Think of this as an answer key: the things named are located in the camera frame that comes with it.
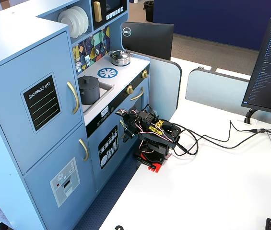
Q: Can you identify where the blue oven door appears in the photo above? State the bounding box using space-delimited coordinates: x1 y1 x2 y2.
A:
123 81 150 120

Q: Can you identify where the blue dishwasher door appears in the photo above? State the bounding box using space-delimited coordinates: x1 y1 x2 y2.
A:
87 112 138 194

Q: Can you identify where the long light blue desk divider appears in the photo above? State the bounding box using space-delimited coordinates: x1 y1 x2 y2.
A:
185 68 271 127

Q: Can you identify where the steel toy pot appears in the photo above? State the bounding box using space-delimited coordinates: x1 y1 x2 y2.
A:
108 54 131 67

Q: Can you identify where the blue toy kitchen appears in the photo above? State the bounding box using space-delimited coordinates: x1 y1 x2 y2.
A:
0 0 152 230

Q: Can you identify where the toy kitchen sink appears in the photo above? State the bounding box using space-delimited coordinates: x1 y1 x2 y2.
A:
81 81 115 115

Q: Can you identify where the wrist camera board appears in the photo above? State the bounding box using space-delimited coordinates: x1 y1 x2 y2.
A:
115 108 129 117

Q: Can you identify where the black trash bin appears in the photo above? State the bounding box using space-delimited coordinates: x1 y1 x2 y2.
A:
143 0 155 23

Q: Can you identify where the gray pot lid with knob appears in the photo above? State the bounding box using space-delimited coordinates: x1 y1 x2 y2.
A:
77 75 100 92

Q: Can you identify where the monitor showing dark code screen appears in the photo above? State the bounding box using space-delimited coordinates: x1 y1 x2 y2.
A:
241 17 271 117

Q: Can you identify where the white toy plate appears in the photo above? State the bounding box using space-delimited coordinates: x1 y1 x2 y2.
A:
65 8 84 36
57 10 77 39
71 6 90 34

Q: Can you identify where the long gold fridge handle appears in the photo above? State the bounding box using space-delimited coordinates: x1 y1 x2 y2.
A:
67 80 80 115

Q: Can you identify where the black Dell monitor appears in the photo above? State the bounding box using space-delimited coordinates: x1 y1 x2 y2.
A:
121 21 175 61

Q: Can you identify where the gray toy pot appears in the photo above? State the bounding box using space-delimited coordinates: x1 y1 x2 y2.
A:
78 83 101 105

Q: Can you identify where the blue fridge door with dispenser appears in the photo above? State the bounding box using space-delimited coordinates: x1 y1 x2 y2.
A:
23 123 97 230

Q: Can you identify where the blue fridge door with chalkboard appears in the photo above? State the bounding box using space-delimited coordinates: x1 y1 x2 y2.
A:
0 30 86 175

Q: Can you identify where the gold oven handle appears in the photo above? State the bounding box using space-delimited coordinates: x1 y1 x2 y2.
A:
130 86 145 101

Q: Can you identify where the black toy microwave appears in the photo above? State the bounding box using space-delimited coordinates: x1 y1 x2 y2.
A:
91 0 128 24

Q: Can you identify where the colourful geometric backsplash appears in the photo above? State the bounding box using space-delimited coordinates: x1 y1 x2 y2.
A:
71 25 111 72

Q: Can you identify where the gold dishwasher handle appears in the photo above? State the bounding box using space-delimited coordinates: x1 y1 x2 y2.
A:
119 119 126 140

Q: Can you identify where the rounded light blue desk divider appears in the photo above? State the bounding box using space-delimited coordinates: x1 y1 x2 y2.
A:
128 51 183 122

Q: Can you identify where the black cable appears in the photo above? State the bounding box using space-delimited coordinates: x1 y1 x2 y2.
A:
173 119 271 143
173 128 271 156

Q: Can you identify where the short gold fridge handle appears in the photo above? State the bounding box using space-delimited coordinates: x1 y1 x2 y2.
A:
79 138 90 161

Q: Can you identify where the steel pot lid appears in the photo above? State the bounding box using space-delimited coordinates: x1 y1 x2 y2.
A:
108 49 130 60

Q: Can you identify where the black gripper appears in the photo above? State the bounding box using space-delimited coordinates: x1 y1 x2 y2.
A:
123 110 142 143

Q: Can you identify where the red table clamp base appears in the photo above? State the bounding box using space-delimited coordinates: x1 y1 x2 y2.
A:
135 146 166 173

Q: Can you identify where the black shopping list chalkboard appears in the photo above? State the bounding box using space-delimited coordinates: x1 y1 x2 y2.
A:
21 72 62 135

